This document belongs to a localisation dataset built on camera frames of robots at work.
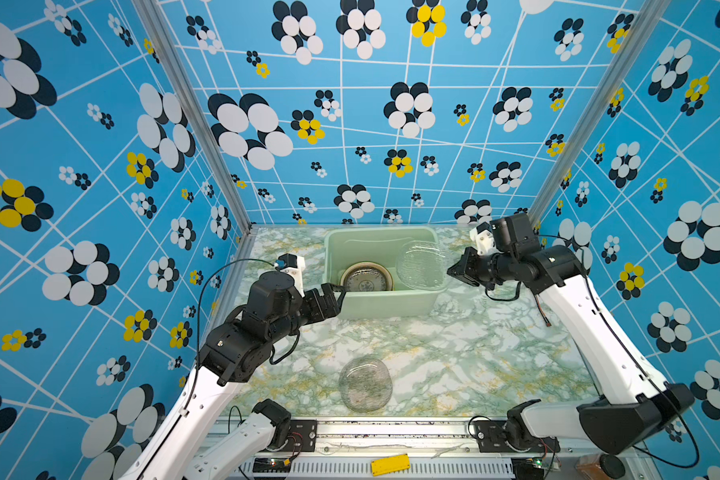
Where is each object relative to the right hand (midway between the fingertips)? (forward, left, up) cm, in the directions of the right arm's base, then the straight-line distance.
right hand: (448, 270), depth 72 cm
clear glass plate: (+2, +6, -1) cm, 7 cm away
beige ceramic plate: (+15, +21, -24) cm, 35 cm away
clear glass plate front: (-18, +21, -29) cm, 40 cm away
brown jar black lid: (-37, -30, -20) cm, 52 cm away
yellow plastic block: (-37, +15, -28) cm, 48 cm away
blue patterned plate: (+15, +21, -24) cm, 35 cm away
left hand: (-8, +27, +3) cm, 28 cm away
